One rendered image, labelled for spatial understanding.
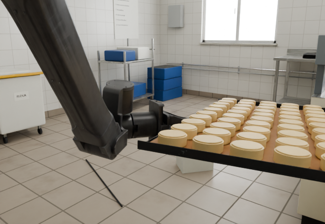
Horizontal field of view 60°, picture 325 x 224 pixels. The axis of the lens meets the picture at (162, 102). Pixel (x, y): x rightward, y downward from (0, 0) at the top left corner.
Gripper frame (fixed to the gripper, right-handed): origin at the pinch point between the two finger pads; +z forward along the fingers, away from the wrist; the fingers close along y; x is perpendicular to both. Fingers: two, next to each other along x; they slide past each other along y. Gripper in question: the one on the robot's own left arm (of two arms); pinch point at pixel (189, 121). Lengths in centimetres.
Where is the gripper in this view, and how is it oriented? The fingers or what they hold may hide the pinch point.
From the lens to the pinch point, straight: 67.8
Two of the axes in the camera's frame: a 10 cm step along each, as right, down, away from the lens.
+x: 3.6, 1.7, -9.2
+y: -0.2, 9.9, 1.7
